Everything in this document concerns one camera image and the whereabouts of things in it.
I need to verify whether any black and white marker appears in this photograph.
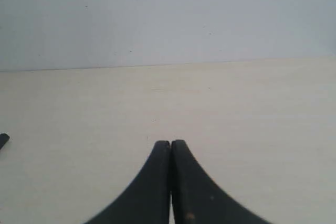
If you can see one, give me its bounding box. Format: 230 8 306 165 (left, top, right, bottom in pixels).
0 133 10 150

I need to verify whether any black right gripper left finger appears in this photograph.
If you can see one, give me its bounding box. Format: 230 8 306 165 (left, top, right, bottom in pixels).
87 141 171 223

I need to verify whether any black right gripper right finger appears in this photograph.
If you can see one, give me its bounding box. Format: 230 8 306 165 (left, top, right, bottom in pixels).
171 140 268 223

